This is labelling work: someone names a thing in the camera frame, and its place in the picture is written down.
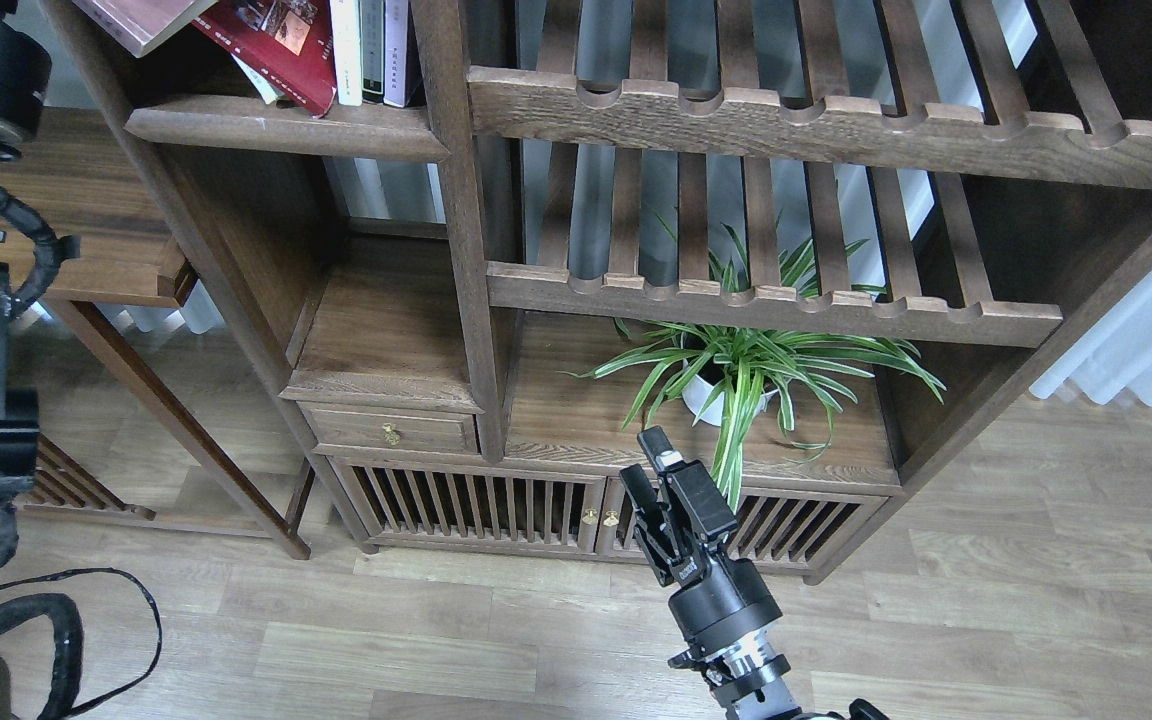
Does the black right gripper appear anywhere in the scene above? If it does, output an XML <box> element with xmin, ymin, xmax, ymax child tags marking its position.
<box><xmin>620</xmin><ymin>427</ymin><xmax>782</xmax><ymax>655</ymax></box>

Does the dark maroon large book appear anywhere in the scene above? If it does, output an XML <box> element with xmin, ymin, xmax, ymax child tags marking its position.
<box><xmin>73</xmin><ymin>1</ymin><xmax>215</xmax><ymax>58</ymax></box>

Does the yellow green book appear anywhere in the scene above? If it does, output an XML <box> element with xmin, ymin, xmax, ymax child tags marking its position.
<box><xmin>230</xmin><ymin>56</ymin><xmax>294</xmax><ymax>108</ymax></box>

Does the red paperback book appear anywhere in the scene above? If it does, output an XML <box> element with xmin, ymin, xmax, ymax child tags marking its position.
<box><xmin>192</xmin><ymin>1</ymin><xmax>338</xmax><ymax>118</ymax></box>

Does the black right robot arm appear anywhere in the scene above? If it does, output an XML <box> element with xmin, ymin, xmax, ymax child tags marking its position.
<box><xmin>620</xmin><ymin>427</ymin><xmax>819</xmax><ymax>719</ymax></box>

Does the white plant pot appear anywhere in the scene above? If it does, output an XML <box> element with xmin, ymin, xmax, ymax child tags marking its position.
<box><xmin>682</xmin><ymin>361</ymin><xmax>738</xmax><ymax>427</ymax></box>

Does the wooden side table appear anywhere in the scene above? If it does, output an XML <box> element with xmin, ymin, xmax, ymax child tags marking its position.
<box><xmin>0</xmin><ymin>108</ymin><xmax>314</xmax><ymax>559</ymax></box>

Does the green spider plant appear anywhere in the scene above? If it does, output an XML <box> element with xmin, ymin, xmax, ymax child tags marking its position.
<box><xmin>564</xmin><ymin>207</ymin><xmax>948</xmax><ymax>550</ymax></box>

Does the brass drawer knob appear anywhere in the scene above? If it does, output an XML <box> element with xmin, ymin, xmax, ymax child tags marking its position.
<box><xmin>381</xmin><ymin>423</ymin><xmax>402</xmax><ymax>446</ymax></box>

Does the wooden bookshelf unit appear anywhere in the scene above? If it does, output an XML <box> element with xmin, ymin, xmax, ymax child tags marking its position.
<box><xmin>41</xmin><ymin>1</ymin><xmax>1152</xmax><ymax>583</ymax></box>

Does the white upright book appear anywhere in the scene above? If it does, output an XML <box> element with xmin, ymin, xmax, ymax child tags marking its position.
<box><xmin>329</xmin><ymin>0</ymin><xmax>364</xmax><ymax>108</ymax></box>

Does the dark grey upright book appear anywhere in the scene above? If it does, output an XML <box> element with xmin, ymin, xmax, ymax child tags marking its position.
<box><xmin>358</xmin><ymin>0</ymin><xmax>385</xmax><ymax>103</ymax></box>

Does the lilac upright book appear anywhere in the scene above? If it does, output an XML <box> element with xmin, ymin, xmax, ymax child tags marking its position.
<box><xmin>381</xmin><ymin>0</ymin><xmax>422</xmax><ymax>108</ymax></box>

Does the black floor cable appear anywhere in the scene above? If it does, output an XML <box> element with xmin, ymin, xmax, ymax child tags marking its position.
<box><xmin>0</xmin><ymin>568</ymin><xmax>164</xmax><ymax>720</ymax></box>

